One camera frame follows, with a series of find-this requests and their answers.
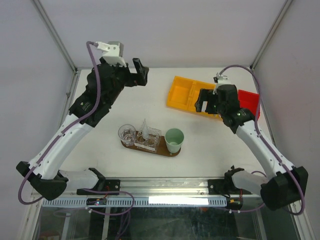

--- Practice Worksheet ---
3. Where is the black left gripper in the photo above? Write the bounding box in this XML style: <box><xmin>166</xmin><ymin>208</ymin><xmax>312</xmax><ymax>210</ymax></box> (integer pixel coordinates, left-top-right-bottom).
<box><xmin>102</xmin><ymin>57</ymin><xmax>150</xmax><ymax>107</ymax></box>

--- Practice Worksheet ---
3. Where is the green plastic cup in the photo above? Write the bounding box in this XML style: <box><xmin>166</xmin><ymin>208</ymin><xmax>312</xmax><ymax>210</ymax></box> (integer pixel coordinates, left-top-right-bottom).
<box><xmin>164</xmin><ymin>128</ymin><xmax>185</xmax><ymax>154</ymax></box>

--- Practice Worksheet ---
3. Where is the white toothpaste tube black cap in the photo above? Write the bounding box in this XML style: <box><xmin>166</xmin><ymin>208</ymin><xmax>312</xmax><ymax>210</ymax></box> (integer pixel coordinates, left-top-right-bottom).
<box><xmin>141</xmin><ymin>119</ymin><xmax>149</xmax><ymax>140</ymax></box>

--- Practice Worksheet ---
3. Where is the clear glass tumbler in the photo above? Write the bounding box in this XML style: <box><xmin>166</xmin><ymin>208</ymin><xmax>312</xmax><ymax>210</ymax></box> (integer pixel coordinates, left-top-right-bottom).
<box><xmin>118</xmin><ymin>124</ymin><xmax>137</xmax><ymax>146</ymax></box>

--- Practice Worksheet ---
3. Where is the clear glass holder block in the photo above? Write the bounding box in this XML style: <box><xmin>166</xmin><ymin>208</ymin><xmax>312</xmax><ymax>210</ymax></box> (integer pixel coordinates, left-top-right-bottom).
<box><xmin>134</xmin><ymin>127</ymin><xmax>162</xmax><ymax>153</ymax></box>

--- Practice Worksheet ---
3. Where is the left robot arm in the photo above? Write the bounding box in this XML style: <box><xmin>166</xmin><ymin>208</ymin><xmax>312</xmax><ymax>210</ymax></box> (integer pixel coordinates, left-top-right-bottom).
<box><xmin>16</xmin><ymin>58</ymin><xmax>149</xmax><ymax>201</ymax></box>

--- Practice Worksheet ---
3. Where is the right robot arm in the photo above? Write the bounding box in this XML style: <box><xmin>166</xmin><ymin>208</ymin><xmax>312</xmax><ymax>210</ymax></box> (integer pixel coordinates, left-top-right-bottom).
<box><xmin>194</xmin><ymin>84</ymin><xmax>309</xmax><ymax>211</ymax></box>

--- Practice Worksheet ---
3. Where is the wooden oval tray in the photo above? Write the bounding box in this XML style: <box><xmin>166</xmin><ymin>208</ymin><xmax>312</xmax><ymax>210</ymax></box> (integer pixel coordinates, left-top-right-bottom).
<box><xmin>121</xmin><ymin>135</ymin><xmax>180</xmax><ymax>158</ymax></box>

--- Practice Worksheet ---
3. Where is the yellow bin middle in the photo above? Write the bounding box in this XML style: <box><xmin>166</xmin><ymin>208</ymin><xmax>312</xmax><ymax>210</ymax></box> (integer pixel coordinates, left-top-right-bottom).
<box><xmin>187</xmin><ymin>80</ymin><xmax>216</xmax><ymax>118</ymax></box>

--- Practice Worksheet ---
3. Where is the yellow bin left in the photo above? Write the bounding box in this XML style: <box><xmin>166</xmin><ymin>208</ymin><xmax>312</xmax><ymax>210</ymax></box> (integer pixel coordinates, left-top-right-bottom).
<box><xmin>166</xmin><ymin>76</ymin><xmax>195</xmax><ymax>111</ymax></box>

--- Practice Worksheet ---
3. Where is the red plastic bin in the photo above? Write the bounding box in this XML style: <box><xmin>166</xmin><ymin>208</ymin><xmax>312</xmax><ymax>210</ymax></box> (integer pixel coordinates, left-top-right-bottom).
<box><xmin>238</xmin><ymin>89</ymin><xmax>260</xmax><ymax>119</ymax></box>

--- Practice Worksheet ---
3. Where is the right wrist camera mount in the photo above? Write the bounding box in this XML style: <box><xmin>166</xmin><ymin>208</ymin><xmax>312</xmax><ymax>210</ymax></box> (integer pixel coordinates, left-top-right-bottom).
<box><xmin>213</xmin><ymin>72</ymin><xmax>231</xmax><ymax>87</ymax></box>

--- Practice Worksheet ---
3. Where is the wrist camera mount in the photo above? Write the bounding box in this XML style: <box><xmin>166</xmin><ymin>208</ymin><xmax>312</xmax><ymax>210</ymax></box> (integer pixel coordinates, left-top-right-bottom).
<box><xmin>96</xmin><ymin>41</ymin><xmax>127</xmax><ymax>67</ymax></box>
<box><xmin>213</xmin><ymin>72</ymin><xmax>231</xmax><ymax>87</ymax></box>

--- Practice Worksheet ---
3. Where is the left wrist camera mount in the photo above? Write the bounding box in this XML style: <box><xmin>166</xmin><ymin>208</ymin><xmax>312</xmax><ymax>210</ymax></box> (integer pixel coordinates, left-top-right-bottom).
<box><xmin>96</xmin><ymin>41</ymin><xmax>127</xmax><ymax>67</ymax></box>

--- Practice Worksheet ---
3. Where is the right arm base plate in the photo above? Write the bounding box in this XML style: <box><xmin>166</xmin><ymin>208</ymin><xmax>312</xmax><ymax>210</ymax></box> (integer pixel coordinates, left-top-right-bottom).
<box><xmin>207</xmin><ymin>178</ymin><xmax>241</xmax><ymax>196</ymax></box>

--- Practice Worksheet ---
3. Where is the white cable duct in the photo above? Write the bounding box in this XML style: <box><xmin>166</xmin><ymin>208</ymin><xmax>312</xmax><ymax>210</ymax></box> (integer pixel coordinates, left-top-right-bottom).
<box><xmin>42</xmin><ymin>196</ymin><xmax>227</xmax><ymax>208</ymax></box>

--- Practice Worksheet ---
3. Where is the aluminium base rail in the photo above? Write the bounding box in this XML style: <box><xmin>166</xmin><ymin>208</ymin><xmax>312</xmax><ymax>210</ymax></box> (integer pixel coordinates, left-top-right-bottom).
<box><xmin>34</xmin><ymin>177</ymin><xmax>252</xmax><ymax>201</ymax></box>

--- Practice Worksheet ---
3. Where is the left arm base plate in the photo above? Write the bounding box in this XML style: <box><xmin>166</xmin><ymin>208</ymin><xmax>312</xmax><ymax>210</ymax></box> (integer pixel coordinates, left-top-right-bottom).
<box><xmin>76</xmin><ymin>178</ymin><xmax>121</xmax><ymax>196</ymax></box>

